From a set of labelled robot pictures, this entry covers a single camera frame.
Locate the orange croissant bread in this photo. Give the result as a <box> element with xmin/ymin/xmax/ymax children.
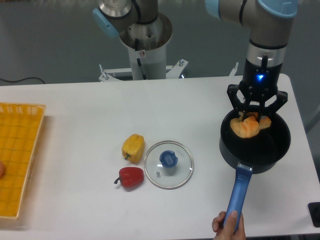
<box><xmin>230</xmin><ymin>112</ymin><xmax>272</xmax><ymax>139</ymax></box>

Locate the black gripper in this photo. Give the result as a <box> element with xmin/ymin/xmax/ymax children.
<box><xmin>227</xmin><ymin>59</ymin><xmax>288</xmax><ymax>122</ymax></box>

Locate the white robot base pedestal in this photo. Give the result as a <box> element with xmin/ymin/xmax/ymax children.
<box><xmin>93</xmin><ymin>8</ymin><xmax>189</xmax><ymax>82</ymax></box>

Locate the person's hand holding pan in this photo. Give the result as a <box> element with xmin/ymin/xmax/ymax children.
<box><xmin>211</xmin><ymin>211</ymin><xmax>247</xmax><ymax>240</ymax></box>

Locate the yellow bell pepper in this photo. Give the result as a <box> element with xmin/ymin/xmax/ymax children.
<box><xmin>121</xmin><ymin>133</ymin><xmax>145</xmax><ymax>165</ymax></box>

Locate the red bell pepper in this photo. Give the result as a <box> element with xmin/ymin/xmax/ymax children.
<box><xmin>114</xmin><ymin>167</ymin><xmax>144</xmax><ymax>188</ymax></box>

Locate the black cable on floor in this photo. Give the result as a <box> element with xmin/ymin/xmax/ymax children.
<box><xmin>0</xmin><ymin>76</ymin><xmax>46</xmax><ymax>84</ymax></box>

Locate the black object at table edge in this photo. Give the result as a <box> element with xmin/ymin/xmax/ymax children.
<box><xmin>307</xmin><ymin>202</ymin><xmax>320</xmax><ymax>228</ymax></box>

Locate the black saucepan with blue handle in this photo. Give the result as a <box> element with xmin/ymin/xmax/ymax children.
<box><xmin>219</xmin><ymin>110</ymin><xmax>291</xmax><ymax>231</ymax></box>

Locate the yellow wicker basket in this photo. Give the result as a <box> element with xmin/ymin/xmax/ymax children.
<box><xmin>0</xmin><ymin>102</ymin><xmax>46</xmax><ymax>219</ymax></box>

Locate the glass lid with blue knob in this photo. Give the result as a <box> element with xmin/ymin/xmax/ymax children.
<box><xmin>144</xmin><ymin>140</ymin><xmax>194</xmax><ymax>190</ymax></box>

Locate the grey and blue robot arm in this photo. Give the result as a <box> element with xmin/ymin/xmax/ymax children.
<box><xmin>92</xmin><ymin>0</ymin><xmax>298</xmax><ymax>118</ymax></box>

